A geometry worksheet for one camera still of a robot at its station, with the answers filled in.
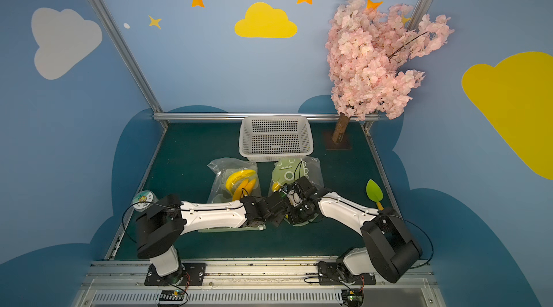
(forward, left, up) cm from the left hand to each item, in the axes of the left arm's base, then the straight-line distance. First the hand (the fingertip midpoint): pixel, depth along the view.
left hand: (282, 204), depth 85 cm
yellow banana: (+9, +3, -2) cm, 10 cm away
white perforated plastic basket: (+39, +9, -6) cm, 41 cm away
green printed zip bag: (+16, -2, 0) cm, 16 cm away
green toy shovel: (+11, -43, -7) cm, 45 cm away
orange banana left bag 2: (+10, +15, -4) cm, 19 cm away
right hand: (-3, -4, -4) cm, 6 cm away
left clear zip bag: (+16, +28, +1) cm, 32 cm away
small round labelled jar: (-1, +55, +2) cm, 55 cm away
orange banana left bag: (+7, +20, -4) cm, 21 cm away
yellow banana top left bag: (+13, +20, 0) cm, 24 cm away
